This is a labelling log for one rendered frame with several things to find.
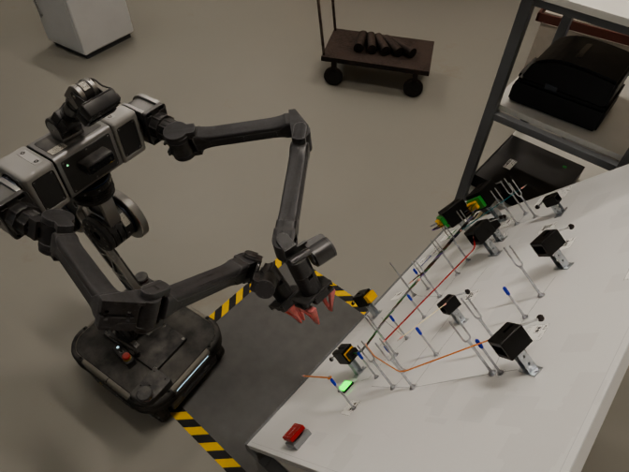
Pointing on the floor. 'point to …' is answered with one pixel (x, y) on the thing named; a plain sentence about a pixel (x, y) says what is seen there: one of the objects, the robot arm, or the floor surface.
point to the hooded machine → (85, 23)
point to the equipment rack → (592, 12)
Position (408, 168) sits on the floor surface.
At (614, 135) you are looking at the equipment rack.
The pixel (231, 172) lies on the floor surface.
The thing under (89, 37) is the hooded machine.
